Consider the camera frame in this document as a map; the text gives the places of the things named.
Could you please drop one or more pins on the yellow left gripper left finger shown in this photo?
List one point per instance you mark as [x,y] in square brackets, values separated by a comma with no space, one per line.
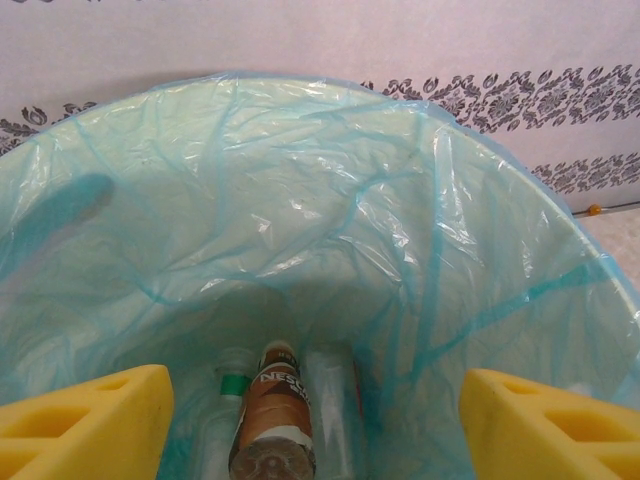
[150,415]

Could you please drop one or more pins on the brown Nescafe bottle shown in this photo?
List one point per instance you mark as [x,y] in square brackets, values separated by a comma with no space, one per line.
[275,400]

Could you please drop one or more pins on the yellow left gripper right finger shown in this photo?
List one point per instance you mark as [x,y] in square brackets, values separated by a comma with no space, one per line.
[500,435]

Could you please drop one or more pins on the cream plastic bin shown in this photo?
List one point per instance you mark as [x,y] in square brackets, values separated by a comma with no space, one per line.
[545,190]

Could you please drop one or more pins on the blue plastic bin liner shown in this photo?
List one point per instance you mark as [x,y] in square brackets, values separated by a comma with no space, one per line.
[300,200]

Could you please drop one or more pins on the clear bottle red label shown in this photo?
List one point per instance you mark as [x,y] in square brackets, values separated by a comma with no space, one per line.
[330,400]

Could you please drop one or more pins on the small orange object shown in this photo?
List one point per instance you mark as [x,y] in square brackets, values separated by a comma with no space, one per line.
[594,209]

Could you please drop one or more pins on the clear bottle green label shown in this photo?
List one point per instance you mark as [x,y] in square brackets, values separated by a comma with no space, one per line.
[232,385]

